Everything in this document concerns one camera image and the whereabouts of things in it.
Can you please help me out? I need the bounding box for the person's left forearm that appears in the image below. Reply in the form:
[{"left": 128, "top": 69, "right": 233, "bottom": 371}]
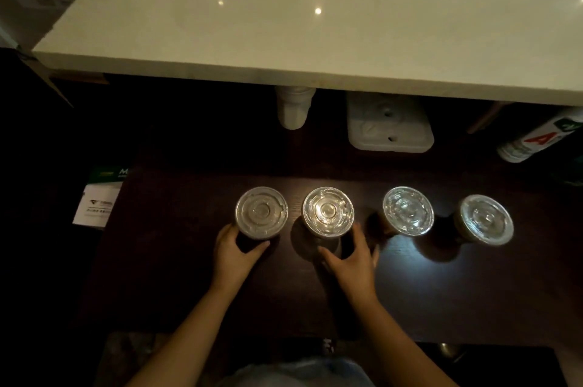
[{"left": 125, "top": 279, "right": 237, "bottom": 387}]

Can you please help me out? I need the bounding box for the person's left hand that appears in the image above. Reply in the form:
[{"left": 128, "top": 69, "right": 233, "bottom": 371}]
[{"left": 212, "top": 224, "right": 271, "bottom": 293}]

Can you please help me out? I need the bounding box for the stack of white paper cups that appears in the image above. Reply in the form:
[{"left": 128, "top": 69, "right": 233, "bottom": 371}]
[{"left": 274, "top": 85, "right": 315, "bottom": 130}]

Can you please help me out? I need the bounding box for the person's light blue clothing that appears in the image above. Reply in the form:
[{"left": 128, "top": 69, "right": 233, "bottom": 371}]
[{"left": 226, "top": 357, "right": 375, "bottom": 387}]

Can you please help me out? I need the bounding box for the white carton with red label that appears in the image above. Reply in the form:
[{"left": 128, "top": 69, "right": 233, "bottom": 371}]
[{"left": 497, "top": 108, "right": 583, "bottom": 163}]

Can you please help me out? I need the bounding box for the white and green box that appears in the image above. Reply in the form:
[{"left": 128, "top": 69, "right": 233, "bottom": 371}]
[{"left": 72, "top": 166, "right": 130, "bottom": 231}]

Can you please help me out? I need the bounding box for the person's right forearm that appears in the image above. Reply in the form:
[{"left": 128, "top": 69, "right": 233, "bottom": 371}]
[{"left": 354, "top": 298, "right": 458, "bottom": 387}]

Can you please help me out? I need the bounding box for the white moulded pulp cup carrier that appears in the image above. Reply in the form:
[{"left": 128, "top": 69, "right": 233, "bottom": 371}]
[{"left": 346, "top": 91, "right": 435, "bottom": 153}]

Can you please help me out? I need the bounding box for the clear lidded plastic cup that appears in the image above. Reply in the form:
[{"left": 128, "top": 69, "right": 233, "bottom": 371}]
[
  {"left": 234, "top": 186, "right": 289, "bottom": 250},
  {"left": 453, "top": 194, "right": 514, "bottom": 246},
  {"left": 302, "top": 187, "right": 355, "bottom": 260},
  {"left": 377, "top": 186, "right": 435, "bottom": 237}
]

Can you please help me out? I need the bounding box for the white counter shelf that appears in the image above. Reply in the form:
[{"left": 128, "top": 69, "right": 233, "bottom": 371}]
[{"left": 32, "top": 0, "right": 583, "bottom": 106}]

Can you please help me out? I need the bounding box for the person's right hand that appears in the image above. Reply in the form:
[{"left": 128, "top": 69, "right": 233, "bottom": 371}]
[{"left": 318, "top": 223, "right": 380, "bottom": 306}]

